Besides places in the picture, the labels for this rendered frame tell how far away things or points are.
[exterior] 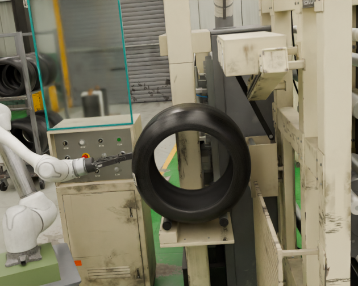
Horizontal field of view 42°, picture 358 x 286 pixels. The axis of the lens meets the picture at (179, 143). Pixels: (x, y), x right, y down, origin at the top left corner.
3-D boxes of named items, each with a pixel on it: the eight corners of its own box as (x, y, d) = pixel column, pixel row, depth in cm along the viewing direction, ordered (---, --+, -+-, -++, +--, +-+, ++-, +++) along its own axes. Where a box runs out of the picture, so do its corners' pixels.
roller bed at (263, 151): (248, 185, 277) (245, 137, 270) (273, 184, 276) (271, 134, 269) (251, 197, 258) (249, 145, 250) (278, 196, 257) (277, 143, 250)
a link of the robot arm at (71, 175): (80, 178, 241) (72, 179, 228) (52, 184, 242) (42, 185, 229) (76, 158, 242) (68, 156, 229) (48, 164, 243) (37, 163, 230)
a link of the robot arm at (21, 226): (-1, 253, 242) (-8, 213, 238) (19, 239, 259) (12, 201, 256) (27, 253, 238) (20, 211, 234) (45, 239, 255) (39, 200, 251)
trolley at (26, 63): (36, 162, 714) (14, 32, 666) (77, 159, 708) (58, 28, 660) (-4, 193, 585) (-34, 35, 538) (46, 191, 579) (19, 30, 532)
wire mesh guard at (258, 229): (257, 285, 282) (251, 175, 265) (259, 285, 282) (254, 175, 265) (282, 403, 195) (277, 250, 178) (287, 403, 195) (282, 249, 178)
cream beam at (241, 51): (217, 64, 246) (216, 35, 242) (266, 60, 244) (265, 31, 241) (224, 77, 187) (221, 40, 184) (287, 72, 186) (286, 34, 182)
